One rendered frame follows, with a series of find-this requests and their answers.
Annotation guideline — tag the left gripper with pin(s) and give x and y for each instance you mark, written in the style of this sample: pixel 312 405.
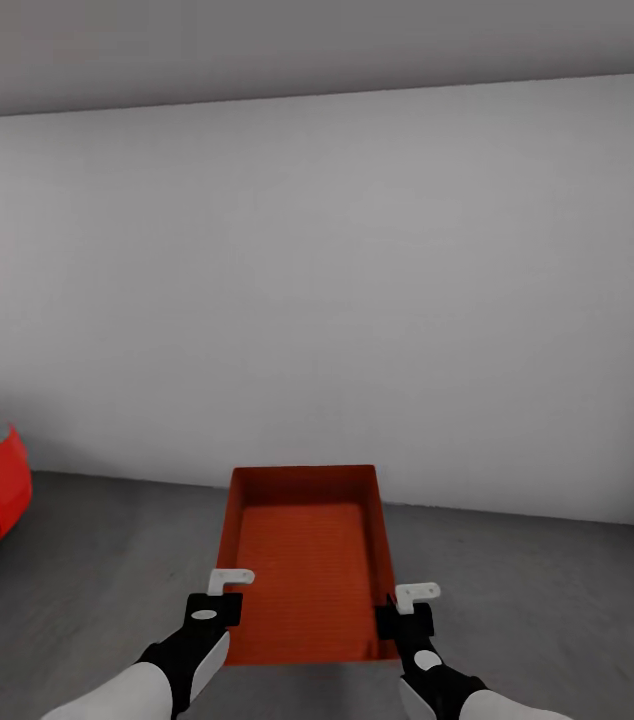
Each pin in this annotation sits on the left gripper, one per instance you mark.
pixel 230 604

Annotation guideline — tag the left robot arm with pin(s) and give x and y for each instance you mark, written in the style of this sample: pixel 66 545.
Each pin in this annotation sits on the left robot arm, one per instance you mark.
pixel 170 675

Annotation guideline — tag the storage box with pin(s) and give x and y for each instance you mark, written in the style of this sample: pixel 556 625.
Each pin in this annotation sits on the storage box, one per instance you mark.
pixel 315 538

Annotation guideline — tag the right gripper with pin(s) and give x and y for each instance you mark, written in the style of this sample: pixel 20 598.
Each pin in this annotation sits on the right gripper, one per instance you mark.
pixel 391 625

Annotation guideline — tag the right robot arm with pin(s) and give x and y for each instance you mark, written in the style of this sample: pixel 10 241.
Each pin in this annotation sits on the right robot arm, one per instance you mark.
pixel 430 689

